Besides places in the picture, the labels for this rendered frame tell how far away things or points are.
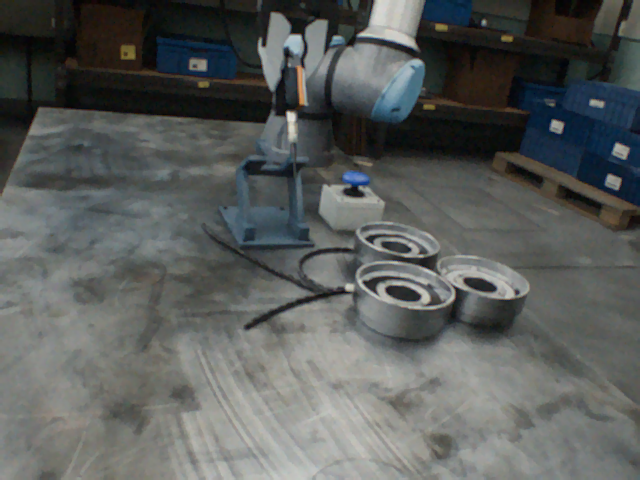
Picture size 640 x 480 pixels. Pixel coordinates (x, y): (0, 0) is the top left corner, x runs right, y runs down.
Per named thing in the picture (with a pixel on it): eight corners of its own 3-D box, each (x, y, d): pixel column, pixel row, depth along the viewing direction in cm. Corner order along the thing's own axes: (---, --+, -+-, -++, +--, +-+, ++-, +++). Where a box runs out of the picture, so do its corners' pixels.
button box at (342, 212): (379, 232, 88) (386, 200, 86) (333, 231, 86) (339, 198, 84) (359, 211, 95) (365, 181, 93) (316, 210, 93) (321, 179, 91)
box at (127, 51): (153, 74, 382) (157, 11, 367) (70, 67, 361) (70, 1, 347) (144, 63, 415) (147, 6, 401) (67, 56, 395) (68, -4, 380)
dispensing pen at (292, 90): (289, 174, 69) (281, 37, 72) (278, 183, 73) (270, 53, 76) (307, 175, 70) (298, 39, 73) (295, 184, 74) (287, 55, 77)
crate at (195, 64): (229, 72, 433) (232, 40, 425) (236, 82, 400) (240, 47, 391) (154, 64, 418) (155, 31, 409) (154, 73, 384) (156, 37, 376)
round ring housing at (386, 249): (359, 243, 83) (364, 215, 81) (435, 261, 81) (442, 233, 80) (343, 274, 73) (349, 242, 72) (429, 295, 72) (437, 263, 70)
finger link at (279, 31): (265, 84, 78) (282, 11, 75) (278, 94, 73) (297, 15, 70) (241, 79, 77) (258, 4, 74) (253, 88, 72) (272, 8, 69)
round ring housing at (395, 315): (449, 308, 69) (458, 275, 68) (441, 354, 60) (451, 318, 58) (360, 285, 71) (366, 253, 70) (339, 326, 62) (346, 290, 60)
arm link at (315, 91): (288, 96, 123) (297, 26, 118) (350, 110, 119) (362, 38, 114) (260, 102, 112) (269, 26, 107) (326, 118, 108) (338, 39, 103)
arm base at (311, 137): (250, 142, 124) (255, 93, 120) (320, 147, 129) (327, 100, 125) (267, 165, 111) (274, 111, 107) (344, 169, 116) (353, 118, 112)
